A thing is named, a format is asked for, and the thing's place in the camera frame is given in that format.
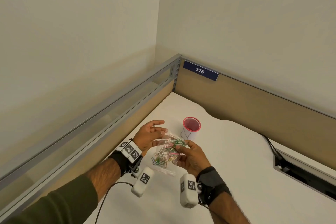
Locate person's left hand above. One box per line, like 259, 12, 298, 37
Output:
132, 120, 168, 158

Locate person's right hand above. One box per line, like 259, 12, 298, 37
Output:
174, 140, 212, 175

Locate red-rimmed white paper cup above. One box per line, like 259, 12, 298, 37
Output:
180, 117, 202, 141

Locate bunch of bagged paper clips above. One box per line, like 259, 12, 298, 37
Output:
151, 137, 187, 168

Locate clear plastic bag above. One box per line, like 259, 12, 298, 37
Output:
150, 131, 189, 177

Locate person's right forearm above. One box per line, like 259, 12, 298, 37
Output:
209, 194, 250, 224

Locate person's left forearm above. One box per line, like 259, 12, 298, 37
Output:
85, 157, 124, 201

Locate right marker wristband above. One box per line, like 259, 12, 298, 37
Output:
196, 166, 232, 206

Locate marker wristband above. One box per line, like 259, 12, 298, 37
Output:
196, 166, 232, 206
109, 138, 144, 177

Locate left marker wristband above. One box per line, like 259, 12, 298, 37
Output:
109, 138, 144, 177

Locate grey-framed glass partition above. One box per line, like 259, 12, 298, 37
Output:
0, 54, 182, 222

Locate beige partition panel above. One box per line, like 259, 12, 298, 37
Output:
173, 57, 336, 155

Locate blue number sign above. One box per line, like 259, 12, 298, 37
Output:
183, 60, 220, 82

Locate olive green left sleeve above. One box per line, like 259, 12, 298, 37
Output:
0, 174, 99, 224

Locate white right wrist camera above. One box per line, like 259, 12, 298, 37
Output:
179, 173, 198, 209

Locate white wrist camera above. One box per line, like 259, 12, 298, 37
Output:
179, 173, 198, 209
131, 166, 155, 197

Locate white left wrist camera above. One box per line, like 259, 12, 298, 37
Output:
131, 166, 155, 197

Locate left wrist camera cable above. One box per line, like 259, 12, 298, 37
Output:
94, 182, 134, 224

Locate black desk cable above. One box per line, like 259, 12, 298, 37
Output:
258, 133, 283, 161

